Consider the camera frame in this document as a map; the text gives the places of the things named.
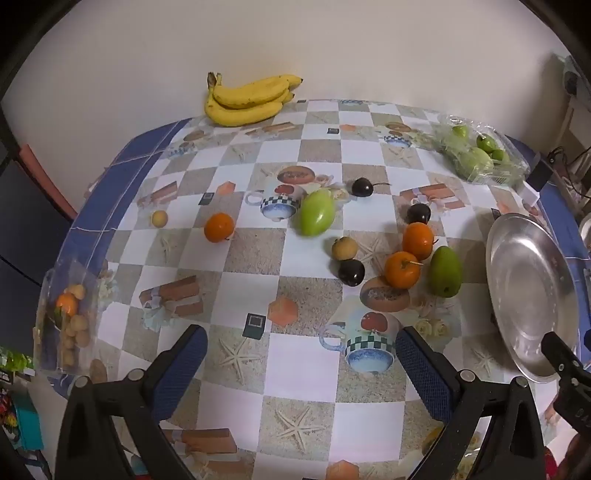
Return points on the bunch of longans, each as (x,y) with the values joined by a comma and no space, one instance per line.
(76,330)

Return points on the yellow banana bunch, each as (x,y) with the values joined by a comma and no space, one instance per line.
(244,104)

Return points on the dark plum with stem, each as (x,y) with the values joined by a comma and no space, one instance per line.
(362,187)

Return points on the white box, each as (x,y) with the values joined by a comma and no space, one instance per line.
(530,194)

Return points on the black charger adapter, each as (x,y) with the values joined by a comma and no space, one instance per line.
(541,174)

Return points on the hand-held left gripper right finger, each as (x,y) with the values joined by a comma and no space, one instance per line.
(425,374)

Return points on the green mango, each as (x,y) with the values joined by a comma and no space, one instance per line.
(316,212)
(445,272)

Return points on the small orange mandarin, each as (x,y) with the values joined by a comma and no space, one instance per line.
(67,304)

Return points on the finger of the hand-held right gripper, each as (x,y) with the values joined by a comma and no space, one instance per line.
(561,357)
(588,342)

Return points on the clear plastic clamshell container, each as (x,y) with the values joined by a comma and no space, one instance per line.
(508,173)

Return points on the brown sapodilla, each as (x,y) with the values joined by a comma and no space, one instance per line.
(344,248)

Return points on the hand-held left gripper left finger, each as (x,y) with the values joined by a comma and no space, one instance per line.
(184,364)

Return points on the checkered printed table cover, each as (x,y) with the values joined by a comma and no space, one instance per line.
(277,258)

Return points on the small yellow longan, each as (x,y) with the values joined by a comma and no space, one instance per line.
(159,218)

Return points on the clear plastic bag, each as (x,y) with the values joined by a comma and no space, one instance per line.
(78,277)

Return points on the round metal plate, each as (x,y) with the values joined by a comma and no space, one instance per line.
(526,286)

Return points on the green apples in container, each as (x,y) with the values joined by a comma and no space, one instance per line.
(475,159)

